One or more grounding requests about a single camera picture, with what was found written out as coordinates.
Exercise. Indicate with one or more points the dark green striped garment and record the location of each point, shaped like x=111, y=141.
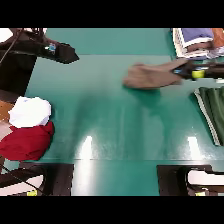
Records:
x=213, y=110

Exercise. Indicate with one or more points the orange garment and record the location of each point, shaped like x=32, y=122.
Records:
x=218, y=36

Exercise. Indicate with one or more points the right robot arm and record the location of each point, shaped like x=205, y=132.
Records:
x=213, y=70

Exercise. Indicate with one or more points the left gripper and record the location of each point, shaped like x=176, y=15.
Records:
x=66, y=53

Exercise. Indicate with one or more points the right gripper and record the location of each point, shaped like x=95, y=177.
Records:
x=183, y=70

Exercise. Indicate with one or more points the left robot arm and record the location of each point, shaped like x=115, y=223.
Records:
x=30, y=46

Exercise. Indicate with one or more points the white striped garment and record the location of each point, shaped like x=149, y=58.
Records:
x=180, y=46

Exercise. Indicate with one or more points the blue garment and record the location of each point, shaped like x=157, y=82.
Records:
x=198, y=35

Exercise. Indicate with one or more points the red garment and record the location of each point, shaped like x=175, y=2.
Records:
x=26, y=143

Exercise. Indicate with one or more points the brown garment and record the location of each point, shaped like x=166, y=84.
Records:
x=200, y=46

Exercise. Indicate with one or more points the tan garment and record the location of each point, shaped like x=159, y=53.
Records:
x=150, y=76

